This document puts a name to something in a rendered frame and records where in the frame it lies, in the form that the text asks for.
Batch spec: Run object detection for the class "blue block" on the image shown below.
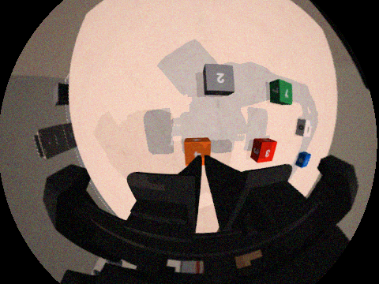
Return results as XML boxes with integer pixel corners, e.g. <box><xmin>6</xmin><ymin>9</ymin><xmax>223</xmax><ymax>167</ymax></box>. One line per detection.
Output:
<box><xmin>296</xmin><ymin>151</ymin><xmax>312</xmax><ymax>168</ymax></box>

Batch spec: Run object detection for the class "red block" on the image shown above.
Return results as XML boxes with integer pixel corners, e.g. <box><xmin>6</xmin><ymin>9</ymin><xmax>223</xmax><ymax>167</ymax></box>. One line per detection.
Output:
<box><xmin>250</xmin><ymin>138</ymin><xmax>278</xmax><ymax>163</ymax></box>

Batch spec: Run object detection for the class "green block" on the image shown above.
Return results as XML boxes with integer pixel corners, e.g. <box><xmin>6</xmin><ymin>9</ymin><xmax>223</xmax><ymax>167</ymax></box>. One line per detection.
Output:
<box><xmin>269</xmin><ymin>79</ymin><xmax>293</xmax><ymax>105</ymax></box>

